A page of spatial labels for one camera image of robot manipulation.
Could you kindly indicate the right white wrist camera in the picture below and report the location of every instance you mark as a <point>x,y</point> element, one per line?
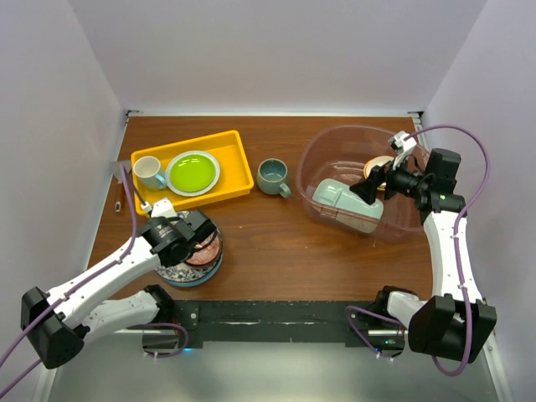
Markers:
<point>403,144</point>

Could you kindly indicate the teal speckled ceramic mug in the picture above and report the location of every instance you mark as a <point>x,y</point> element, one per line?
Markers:
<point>272,178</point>

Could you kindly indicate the red patterned black-rimmed bowl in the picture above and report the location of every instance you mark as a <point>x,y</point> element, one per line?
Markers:
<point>206,252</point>

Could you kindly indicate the clear pink plastic bin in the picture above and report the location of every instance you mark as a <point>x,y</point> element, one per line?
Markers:
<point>340,153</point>

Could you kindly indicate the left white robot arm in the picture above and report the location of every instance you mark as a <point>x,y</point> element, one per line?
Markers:
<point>60,322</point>

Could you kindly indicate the metal scraper wooden handle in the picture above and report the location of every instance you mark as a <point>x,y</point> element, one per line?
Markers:
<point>120,191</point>

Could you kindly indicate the white light-blue mug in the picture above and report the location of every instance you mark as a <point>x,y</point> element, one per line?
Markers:
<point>149,171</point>

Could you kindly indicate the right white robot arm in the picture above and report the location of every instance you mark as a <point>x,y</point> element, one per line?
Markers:
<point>455,322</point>

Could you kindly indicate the light-blue bottom plate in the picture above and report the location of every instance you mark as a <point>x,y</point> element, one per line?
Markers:
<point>185,276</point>

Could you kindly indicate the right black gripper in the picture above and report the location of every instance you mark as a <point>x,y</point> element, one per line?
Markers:
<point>367,188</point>

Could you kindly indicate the light-blue scalloped plate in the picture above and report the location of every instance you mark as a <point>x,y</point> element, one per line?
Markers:
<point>203,191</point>

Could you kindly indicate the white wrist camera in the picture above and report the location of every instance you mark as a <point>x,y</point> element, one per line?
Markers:
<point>403,144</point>
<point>162,208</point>

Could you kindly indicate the green plate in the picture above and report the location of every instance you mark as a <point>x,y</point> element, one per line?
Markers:
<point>192,173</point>

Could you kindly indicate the yellow plastic tray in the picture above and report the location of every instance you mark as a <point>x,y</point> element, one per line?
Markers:
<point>235,177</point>

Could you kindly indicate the light-teal divided rectangular dish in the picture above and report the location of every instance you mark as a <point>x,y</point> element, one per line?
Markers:
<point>348,208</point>

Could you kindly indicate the blue floral plate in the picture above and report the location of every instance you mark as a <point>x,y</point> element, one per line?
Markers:
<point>200,267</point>

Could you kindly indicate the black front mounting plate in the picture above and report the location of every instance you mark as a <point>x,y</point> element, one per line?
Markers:
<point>272,322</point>

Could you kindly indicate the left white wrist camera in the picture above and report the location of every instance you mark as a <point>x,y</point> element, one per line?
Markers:
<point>162,208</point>

